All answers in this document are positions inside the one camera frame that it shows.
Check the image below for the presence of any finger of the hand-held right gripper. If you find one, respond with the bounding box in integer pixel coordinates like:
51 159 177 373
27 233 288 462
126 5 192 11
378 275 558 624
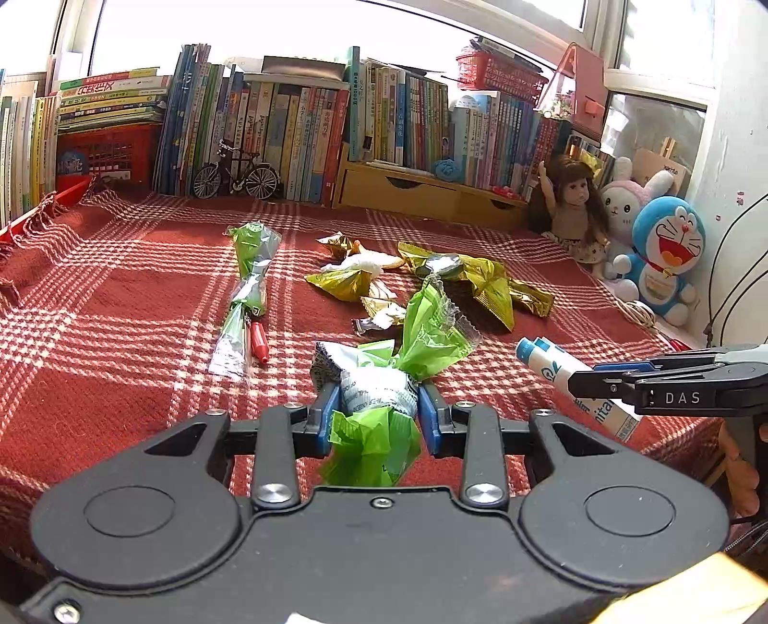
567 371 640 406
591 349 727 374

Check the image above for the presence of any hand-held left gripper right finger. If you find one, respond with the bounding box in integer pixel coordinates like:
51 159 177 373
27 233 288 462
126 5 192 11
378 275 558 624
417 381 625 512

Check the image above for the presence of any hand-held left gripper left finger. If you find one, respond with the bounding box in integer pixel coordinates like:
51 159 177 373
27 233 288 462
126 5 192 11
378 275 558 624
144 384 340 512

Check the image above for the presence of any white blue tube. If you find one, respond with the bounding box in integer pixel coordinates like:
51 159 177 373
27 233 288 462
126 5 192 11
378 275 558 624
516 336 643 445

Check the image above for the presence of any green white snack wrapper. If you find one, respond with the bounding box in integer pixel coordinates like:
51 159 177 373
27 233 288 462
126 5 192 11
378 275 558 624
311 279 481 488

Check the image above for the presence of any gold candy wrapper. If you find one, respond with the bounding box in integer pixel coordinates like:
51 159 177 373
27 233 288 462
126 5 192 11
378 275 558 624
317 233 361 260
510 281 556 319
360 294 409 328

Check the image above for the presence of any yellow-green foil snack bag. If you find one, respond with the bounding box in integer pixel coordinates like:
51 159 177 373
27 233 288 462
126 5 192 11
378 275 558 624
462 255 556 332

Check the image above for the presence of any white tissue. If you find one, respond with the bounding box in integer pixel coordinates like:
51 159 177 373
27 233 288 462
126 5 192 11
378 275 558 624
321 252 404 276

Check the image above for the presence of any clear green plastic wrapper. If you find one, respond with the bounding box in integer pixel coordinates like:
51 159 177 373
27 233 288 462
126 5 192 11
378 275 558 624
209 222 283 380

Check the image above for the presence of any person's right hand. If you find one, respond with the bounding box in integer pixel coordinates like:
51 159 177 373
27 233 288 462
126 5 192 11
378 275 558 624
719 423 762 518

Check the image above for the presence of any red pen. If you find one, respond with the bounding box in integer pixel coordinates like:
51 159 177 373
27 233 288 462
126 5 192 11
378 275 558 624
248 321 271 365

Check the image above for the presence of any blue cat plush toy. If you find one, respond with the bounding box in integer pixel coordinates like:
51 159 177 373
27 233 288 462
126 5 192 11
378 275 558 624
606 195 706 328

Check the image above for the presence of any small yellow-green foil wrapper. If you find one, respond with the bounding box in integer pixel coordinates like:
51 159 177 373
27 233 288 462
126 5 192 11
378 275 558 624
306 267 391 302

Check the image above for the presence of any white pink rabbit plush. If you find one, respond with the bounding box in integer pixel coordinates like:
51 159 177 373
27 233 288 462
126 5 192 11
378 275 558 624
600 157 676 301

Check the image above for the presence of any brown-haired doll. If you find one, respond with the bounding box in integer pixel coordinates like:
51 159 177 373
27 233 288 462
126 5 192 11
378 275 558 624
527 155 613 265

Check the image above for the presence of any cardboard box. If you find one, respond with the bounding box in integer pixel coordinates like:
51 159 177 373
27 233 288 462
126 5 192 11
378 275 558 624
633 147 694 196

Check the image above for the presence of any gold foil gift bag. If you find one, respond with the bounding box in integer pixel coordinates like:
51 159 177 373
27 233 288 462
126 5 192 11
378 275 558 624
567 135 618 181

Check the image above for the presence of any wooden drawer organizer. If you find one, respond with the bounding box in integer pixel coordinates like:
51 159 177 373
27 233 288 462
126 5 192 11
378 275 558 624
333 157 532 230

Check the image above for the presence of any miniature black bicycle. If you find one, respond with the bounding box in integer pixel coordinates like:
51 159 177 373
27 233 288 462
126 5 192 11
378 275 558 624
192 139 282 200

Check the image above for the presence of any red plaid blanket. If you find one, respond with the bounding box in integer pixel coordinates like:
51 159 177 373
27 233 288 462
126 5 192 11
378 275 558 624
0 183 730 562

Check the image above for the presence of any row of upright books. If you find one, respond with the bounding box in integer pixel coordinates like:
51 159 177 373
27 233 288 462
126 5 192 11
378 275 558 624
153 42 577 208

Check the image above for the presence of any pink house-shaped box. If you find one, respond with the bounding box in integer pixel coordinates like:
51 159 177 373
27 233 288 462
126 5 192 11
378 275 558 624
537 43 607 139

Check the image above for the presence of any red plastic basket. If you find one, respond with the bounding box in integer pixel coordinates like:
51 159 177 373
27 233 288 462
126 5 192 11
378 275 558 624
456 51 550 103

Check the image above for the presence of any red plastic crate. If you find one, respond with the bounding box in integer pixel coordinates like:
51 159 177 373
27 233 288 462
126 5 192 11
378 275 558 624
57 123 163 184

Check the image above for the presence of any red plastic tray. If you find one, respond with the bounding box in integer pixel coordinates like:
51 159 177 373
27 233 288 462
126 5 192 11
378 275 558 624
0 174 97 246

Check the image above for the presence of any grey flat box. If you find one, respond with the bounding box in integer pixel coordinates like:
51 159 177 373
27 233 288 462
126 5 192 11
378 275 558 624
261 55 348 79

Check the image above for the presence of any stack of flat books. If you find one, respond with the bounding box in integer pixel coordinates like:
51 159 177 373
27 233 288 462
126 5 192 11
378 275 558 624
57 67 175 134

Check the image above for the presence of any row of thin pale books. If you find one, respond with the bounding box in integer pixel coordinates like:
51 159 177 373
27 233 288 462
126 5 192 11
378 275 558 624
0 75 62 230

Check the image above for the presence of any white coiled cable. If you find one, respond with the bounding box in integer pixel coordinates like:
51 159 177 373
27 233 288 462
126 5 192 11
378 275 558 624
618 299 661 330

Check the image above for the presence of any black cable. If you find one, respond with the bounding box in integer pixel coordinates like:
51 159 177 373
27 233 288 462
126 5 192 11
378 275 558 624
705 195 768 349

